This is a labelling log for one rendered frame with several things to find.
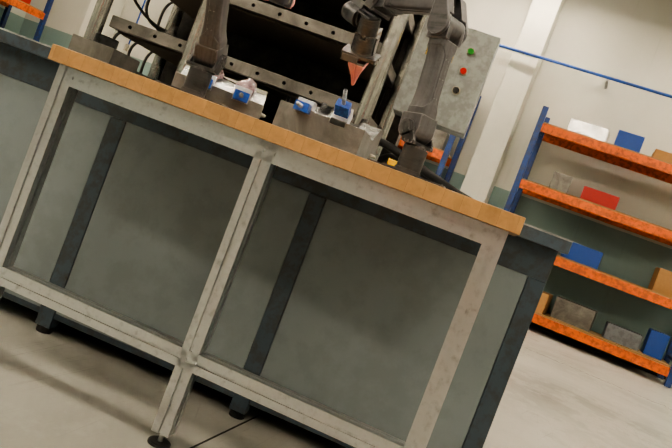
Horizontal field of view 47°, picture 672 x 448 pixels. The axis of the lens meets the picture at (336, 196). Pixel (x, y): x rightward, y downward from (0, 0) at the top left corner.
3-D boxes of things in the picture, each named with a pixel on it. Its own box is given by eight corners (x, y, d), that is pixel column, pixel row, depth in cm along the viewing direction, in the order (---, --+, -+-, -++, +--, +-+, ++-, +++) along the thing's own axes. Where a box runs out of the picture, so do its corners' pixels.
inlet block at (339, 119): (350, 99, 209) (357, 86, 212) (333, 93, 210) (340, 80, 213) (345, 130, 220) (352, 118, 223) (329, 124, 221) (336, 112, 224)
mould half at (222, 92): (257, 123, 217) (271, 87, 217) (169, 89, 213) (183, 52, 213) (253, 127, 267) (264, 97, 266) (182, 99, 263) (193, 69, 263)
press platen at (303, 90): (356, 116, 298) (361, 104, 298) (108, 26, 316) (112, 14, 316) (376, 137, 372) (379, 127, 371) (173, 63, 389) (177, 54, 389)
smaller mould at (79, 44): (106, 69, 242) (114, 48, 242) (65, 54, 245) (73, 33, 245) (133, 81, 262) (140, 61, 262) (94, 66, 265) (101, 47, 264)
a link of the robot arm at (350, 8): (333, 12, 213) (356, -26, 211) (353, 24, 220) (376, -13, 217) (355, 28, 206) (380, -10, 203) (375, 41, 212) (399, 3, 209)
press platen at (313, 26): (379, 55, 298) (384, 43, 298) (129, -32, 315) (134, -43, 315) (394, 89, 371) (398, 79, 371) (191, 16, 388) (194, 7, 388)
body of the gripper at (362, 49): (346, 49, 218) (352, 24, 215) (379, 61, 217) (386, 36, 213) (339, 55, 213) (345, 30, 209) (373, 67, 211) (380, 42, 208)
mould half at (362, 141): (354, 160, 216) (371, 115, 216) (270, 128, 220) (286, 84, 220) (372, 172, 266) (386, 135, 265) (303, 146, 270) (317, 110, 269)
